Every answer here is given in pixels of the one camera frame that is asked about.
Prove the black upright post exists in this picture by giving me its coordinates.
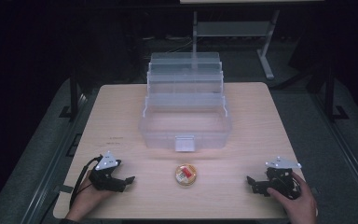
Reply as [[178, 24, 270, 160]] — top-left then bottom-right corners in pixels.
[[324, 59, 350, 121], [59, 66, 80, 119]]

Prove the clear plastic tiered storage box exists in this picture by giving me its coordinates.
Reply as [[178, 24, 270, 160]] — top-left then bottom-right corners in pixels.
[[138, 51, 233, 153]]

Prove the person's right hand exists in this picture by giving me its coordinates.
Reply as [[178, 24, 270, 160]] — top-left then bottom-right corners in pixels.
[[266, 171, 319, 224]]

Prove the round pastry packet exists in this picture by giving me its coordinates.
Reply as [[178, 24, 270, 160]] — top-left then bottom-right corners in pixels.
[[174, 163, 198, 188]]

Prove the grey metal stand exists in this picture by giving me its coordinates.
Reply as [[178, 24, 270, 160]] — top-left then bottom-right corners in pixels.
[[191, 8, 282, 80]]

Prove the metal frame rail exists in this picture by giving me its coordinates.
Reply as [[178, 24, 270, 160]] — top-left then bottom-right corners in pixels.
[[20, 92, 90, 224], [311, 91, 358, 206]]

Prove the person's left hand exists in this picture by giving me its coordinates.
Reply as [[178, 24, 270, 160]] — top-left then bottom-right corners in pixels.
[[64, 172, 116, 223]]

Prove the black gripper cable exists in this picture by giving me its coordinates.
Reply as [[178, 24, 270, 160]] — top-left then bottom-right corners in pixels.
[[69, 156, 103, 209]]

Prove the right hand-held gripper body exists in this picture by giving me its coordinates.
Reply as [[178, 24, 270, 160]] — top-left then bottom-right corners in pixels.
[[265, 156, 303, 201]]

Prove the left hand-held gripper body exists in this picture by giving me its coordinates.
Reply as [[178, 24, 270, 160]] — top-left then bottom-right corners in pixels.
[[88, 150, 127, 192]]

